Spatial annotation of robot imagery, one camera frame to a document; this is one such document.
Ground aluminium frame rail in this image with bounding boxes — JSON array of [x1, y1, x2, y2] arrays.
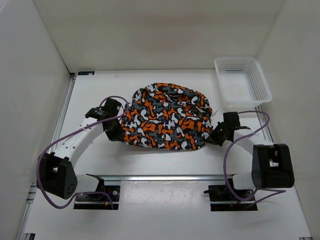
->
[[40, 72, 78, 155], [255, 105, 274, 142]]

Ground front aluminium rail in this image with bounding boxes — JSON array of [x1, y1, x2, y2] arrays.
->
[[99, 174, 253, 183]]

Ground small blue label sticker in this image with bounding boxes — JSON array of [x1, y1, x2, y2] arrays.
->
[[77, 71, 95, 76]]

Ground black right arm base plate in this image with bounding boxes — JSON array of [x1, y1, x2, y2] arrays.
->
[[203, 185, 258, 212]]

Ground left aluminium frame rail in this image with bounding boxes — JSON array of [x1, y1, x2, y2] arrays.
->
[[40, 72, 78, 155]]

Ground orange camouflage shorts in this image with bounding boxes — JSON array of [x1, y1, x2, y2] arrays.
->
[[120, 83, 213, 151]]

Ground white perforated plastic basket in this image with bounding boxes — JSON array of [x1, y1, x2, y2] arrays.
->
[[214, 56, 272, 110]]

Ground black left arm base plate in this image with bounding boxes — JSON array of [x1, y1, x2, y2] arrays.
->
[[73, 181, 121, 211]]

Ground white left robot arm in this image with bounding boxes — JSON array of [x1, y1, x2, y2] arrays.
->
[[37, 98, 122, 200]]

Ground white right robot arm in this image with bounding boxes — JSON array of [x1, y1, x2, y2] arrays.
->
[[209, 110, 295, 201]]

